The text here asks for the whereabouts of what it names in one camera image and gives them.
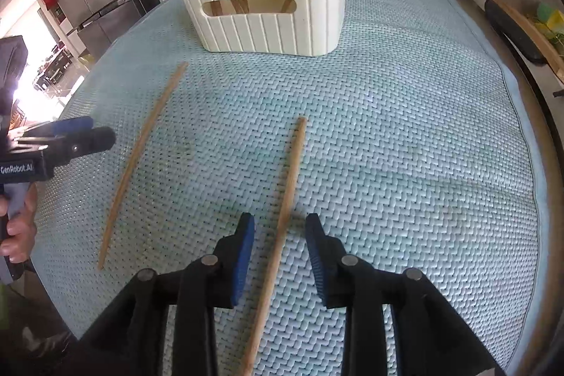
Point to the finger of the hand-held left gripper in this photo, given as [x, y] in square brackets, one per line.
[88, 142]
[72, 126]

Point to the light brown wooden chopstick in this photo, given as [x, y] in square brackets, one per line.
[288, 191]

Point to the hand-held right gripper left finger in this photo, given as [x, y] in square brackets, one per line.
[244, 261]

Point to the person's left hand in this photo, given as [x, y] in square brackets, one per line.
[24, 230]

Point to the dark brown wooden chopstick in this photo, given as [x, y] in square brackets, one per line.
[136, 164]

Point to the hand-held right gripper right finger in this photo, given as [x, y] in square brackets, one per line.
[317, 261]

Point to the black chair with wooden trim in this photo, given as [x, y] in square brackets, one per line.
[515, 32]

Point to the yellow green plastic item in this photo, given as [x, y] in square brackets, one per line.
[546, 18]

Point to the dark wooden chair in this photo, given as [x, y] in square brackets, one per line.
[57, 67]

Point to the light green woven mat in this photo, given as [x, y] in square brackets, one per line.
[396, 138]

